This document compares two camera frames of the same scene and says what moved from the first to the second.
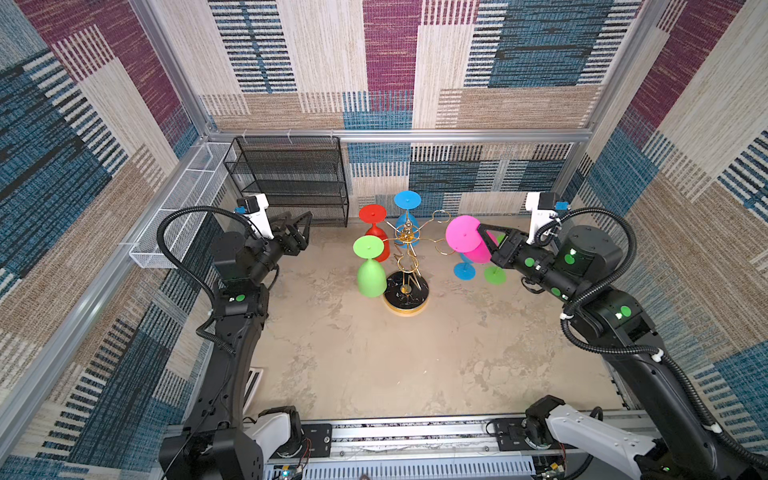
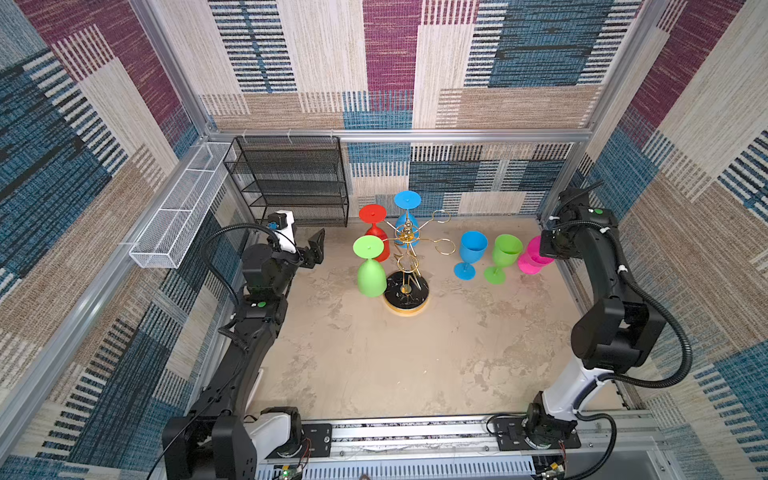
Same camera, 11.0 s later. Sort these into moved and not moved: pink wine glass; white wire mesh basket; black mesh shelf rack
Moved: pink wine glass
Not moved: white wire mesh basket; black mesh shelf rack
